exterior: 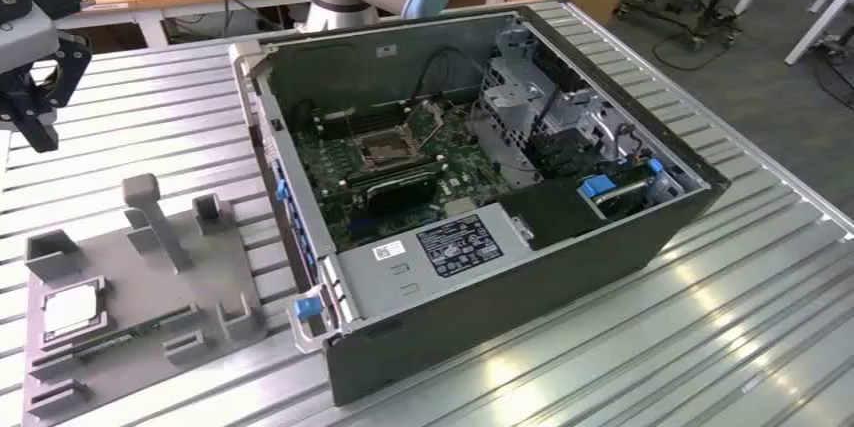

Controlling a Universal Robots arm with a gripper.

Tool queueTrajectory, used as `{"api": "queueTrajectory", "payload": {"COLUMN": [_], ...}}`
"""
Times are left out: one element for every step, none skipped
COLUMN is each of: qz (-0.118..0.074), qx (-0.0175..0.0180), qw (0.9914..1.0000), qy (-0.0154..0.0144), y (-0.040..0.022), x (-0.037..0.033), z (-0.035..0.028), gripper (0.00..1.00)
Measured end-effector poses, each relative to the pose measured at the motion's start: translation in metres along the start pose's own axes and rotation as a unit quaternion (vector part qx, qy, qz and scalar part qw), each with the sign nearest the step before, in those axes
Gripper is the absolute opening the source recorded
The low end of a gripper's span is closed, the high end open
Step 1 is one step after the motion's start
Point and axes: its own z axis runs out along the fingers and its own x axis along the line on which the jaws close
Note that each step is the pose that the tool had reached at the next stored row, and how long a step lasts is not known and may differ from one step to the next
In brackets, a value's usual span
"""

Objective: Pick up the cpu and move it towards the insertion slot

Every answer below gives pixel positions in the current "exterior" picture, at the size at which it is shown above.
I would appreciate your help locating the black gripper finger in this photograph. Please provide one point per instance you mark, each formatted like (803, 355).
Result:
(72, 72)

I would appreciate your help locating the silver CPU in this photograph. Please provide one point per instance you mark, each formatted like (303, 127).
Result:
(69, 309)

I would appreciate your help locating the black RAM slot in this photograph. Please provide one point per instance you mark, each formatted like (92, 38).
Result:
(363, 112)
(363, 117)

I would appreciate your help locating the CPU socket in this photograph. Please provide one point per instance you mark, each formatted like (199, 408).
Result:
(387, 149)

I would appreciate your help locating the blue card retainer clip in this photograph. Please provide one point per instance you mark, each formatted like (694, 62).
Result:
(280, 189)

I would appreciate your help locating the grey parts rack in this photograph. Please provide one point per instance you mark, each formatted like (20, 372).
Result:
(133, 287)

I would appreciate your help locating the green RAM stick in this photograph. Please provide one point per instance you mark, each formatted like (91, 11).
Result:
(127, 336)

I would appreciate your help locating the black graphics card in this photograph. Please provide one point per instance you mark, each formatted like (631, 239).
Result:
(400, 194)

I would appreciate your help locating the blue case release latch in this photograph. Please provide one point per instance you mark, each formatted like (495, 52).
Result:
(305, 309)

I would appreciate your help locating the green motherboard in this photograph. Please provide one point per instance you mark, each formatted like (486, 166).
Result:
(460, 147)

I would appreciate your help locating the silver power supply box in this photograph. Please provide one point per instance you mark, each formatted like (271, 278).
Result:
(380, 282)

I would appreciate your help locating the small silver chipset heatsink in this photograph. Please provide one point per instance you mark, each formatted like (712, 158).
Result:
(460, 208)

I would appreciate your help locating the silver drive cage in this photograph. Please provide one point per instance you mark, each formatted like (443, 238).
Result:
(507, 97)

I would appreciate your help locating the black open PC case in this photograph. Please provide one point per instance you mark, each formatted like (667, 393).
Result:
(500, 322)

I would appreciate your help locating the hard disk in blue carrier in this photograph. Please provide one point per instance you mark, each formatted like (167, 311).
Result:
(595, 186)

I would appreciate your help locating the small blue drive clip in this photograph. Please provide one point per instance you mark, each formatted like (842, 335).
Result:
(652, 167)

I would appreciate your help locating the white table sticker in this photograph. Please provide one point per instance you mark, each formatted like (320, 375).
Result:
(753, 383)

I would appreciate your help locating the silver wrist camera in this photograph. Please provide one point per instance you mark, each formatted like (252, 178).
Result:
(27, 44)

